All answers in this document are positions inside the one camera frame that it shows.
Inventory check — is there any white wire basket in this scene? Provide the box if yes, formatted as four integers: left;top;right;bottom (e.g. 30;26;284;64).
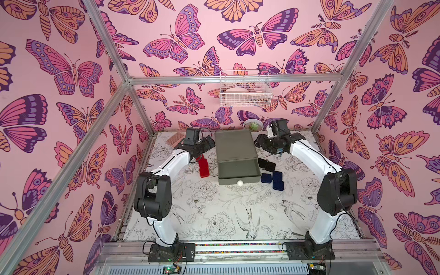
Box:
218;74;273;108

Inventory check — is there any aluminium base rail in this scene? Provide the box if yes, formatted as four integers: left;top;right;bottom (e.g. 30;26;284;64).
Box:
93;239;392;275

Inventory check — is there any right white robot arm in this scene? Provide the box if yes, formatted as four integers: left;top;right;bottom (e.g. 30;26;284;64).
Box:
254;133;358;250

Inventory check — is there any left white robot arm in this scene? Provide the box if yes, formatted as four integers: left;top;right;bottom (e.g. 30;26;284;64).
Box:
134;128;215;249

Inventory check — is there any blue brooch box right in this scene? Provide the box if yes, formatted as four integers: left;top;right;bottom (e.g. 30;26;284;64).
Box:
272;171;283;182

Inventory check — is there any black brooch box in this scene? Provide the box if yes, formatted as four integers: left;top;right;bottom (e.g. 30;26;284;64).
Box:
258;158;269;170
265;161;276;173

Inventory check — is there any blue brooch box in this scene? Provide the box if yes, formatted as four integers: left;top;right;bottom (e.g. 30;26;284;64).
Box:
261;173;272;184
272;181;285;191
272;171;283;182

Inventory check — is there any potted cactus white pot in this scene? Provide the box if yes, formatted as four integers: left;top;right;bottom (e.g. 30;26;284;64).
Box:
243;119;264;132

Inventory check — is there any black brooch box far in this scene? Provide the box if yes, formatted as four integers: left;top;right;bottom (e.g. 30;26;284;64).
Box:
258;158;269;170

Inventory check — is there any green drawer cabinet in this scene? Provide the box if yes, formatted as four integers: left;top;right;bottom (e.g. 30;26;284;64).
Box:
215;129;261;186

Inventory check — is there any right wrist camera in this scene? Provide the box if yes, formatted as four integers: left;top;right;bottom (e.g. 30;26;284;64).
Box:
267;119;291;138

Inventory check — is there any aluminium frame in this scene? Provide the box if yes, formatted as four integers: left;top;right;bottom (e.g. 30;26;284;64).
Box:
1;1;378;275

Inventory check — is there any black brooch box near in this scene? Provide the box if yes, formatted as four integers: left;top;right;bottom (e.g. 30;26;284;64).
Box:
265;161;276;173

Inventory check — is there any blue brooch box near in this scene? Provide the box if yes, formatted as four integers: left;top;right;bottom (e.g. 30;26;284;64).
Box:
272;181;285;191

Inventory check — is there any red brooch box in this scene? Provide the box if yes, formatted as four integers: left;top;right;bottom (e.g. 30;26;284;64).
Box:
199;167;210;178
197;155;209;168

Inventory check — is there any blue brooch box left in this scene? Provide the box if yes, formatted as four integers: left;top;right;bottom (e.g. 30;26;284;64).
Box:
261;173;272;184

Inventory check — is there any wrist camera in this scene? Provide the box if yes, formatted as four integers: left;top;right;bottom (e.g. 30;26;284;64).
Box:
267;119;291;138
183;128;202;146

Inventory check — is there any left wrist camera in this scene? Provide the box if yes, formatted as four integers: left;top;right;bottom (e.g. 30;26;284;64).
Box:
183;128;202;146

